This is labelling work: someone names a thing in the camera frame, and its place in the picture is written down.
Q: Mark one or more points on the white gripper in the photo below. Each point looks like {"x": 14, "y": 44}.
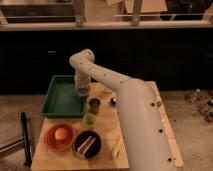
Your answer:
{"x": 81, "y": 80}

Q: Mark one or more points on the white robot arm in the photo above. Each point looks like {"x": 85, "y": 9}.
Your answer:
{"x": 144, "y": 136}

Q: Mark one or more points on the green plastic tray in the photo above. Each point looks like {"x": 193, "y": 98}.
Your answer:
{"x": 62, "y": 100}

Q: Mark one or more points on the dark metal can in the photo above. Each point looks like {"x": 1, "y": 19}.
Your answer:
{"x": 94, "y": 105}

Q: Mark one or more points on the small dark round object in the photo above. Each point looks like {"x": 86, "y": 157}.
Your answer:
{"x": 113, "y": 101}

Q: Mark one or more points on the green cup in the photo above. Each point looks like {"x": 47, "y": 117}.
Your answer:
{"x": 89, "y": 121}

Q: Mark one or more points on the orange round fruit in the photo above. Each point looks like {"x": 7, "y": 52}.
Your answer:
{"x": 61, "y": 134}

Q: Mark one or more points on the striped food in bowl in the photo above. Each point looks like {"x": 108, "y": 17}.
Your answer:
{"x": 82, "y": 149}

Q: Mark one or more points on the orange bowl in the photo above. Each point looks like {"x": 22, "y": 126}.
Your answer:
{"x": 58, "y": 146}

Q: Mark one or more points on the black bar on floor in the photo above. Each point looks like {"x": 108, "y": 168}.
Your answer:
{"x": 28, "y": 160}

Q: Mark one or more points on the bottle on floor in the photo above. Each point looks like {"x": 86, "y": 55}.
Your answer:
{"x": 193, "y": 96}

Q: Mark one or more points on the items on floor right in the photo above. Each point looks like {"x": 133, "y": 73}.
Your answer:
{"x": 207, "y": 110}

